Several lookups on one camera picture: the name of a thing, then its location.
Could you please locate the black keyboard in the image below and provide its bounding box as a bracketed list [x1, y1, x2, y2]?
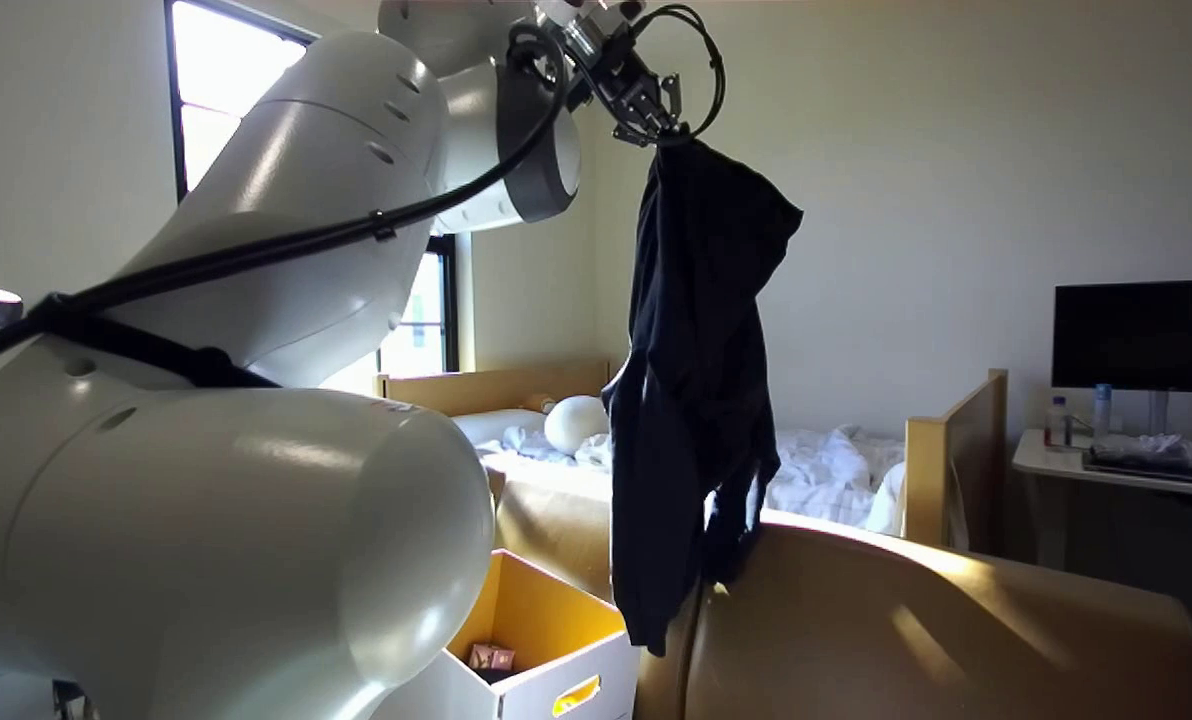
[1086, 446, 1192, 482]

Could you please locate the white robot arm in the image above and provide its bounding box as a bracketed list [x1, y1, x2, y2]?
[0, 0, 673, 720]

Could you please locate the black framed window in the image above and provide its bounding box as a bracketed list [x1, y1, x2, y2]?
[164, 0, 459, 395]

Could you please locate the black hoodie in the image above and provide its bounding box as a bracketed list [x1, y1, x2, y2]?
[605, 139, 803, 654]

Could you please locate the white desk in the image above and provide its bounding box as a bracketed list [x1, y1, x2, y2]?
[1013, 426, 1192, 496]

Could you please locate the clear water bottle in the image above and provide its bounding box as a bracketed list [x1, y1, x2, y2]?
[1093, 384, 1117, 435]

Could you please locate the white cardboard box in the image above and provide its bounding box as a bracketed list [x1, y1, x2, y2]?
[367, 549, 638, 720]

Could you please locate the white pillow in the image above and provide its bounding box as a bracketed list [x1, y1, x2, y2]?
[545, 395, 609, 451]

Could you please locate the black computer monitor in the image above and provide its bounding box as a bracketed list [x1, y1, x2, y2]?
[1054, 278, 1192, 393]

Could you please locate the small item inside box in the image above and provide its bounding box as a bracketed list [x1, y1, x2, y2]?
[468, 645, 518, 677]

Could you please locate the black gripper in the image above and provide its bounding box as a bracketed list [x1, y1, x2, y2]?
[559, 12, 681, 145]

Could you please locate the tan sofa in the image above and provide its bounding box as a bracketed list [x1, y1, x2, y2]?
[631, 520, 1192, 720]

